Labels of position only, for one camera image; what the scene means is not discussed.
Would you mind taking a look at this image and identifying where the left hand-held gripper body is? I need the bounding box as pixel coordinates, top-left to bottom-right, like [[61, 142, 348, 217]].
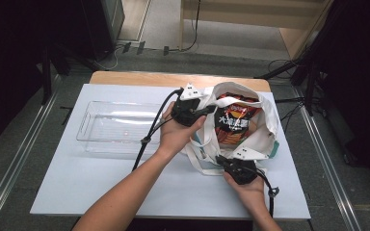
[[171, 82, 207, 128]]

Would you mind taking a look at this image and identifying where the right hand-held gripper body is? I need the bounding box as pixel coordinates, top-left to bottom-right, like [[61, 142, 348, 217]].
[[221, 146, 269, 186]]

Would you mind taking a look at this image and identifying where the red black chips packet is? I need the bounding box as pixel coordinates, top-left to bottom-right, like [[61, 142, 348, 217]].
[[214, 92, 262, 149]]

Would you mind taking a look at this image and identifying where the white canvas tote bag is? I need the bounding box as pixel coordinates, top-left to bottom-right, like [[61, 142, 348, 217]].
[[183, 81, 280, 177]]

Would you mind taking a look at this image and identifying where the person's right hand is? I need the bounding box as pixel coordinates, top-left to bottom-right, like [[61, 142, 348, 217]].
[[223, 171, 268, 211]]

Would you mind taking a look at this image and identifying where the person's left hand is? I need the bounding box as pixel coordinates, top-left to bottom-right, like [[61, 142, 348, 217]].
[[158, 101, 207, 156]]

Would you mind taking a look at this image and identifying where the clear plastic bin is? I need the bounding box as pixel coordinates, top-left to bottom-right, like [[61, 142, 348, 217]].
[[75, 100, 175, 160]]

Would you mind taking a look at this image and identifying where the black metal stand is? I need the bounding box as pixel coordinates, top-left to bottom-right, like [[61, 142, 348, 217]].
[[254, 47, 327, 117], [40, 42, 99, 106]]

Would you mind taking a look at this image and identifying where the white table board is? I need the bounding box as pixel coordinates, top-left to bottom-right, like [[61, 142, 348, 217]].
[[29, 83, 312, 220]]

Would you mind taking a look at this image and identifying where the dark curtain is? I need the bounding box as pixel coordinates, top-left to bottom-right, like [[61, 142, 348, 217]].
[[0, 0, 125, 154], [302, 0, 370, 193]]

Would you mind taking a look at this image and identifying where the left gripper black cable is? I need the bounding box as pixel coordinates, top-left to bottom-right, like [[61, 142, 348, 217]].
[[132, 88, 185, 171]]

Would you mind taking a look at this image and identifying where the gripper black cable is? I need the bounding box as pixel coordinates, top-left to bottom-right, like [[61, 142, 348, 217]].
[[132, 88, 185, 171], [252, 167, 280, 218]]

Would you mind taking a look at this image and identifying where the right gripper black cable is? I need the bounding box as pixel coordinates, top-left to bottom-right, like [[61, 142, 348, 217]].
[[252, 167, 280, 218]]

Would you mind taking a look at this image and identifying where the black floor cable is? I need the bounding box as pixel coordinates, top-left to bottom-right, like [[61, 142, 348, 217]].
[[267, 58, 306, 123]]

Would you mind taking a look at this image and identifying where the black hanging cable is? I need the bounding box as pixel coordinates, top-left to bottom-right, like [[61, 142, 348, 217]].
[[169, 0, 202, 53]]

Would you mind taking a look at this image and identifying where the metal floor rail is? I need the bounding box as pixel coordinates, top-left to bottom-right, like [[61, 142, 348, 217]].
[[0, 75, 62, 231], [292, 87, 364, 231]]

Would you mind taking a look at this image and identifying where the white floor cable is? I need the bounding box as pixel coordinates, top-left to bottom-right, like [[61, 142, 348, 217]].
[[98, 47, 124, 71]]

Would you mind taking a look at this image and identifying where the light wooden shelf frame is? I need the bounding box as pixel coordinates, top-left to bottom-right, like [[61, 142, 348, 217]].
[[178, 0, 335, 61]]

